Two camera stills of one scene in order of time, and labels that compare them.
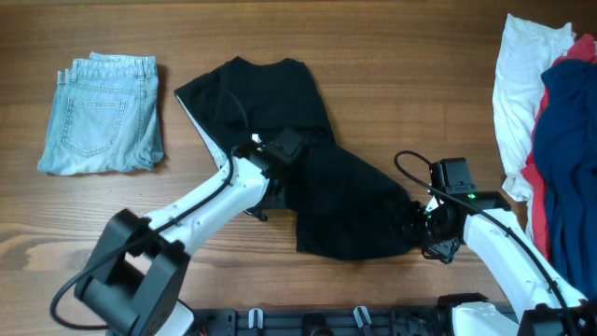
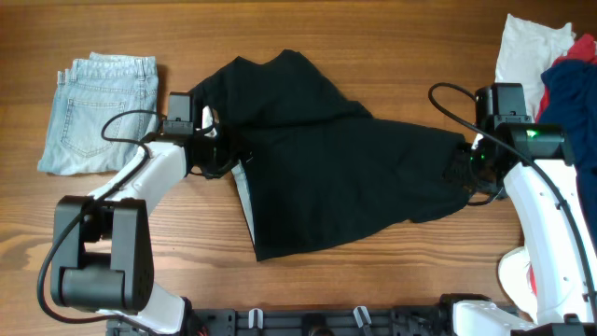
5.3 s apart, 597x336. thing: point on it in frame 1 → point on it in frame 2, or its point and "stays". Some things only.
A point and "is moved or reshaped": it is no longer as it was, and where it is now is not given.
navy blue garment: x=565 y=158 stays
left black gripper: x=273 y=199 → x=216 y=152
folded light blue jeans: x=105 y=117 stays
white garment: x=529 y=53 stays
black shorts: x=344 y=206 is moved or reshaped
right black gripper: x=438 y=247 → x=473 y=166
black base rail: x=418 y=321 stays
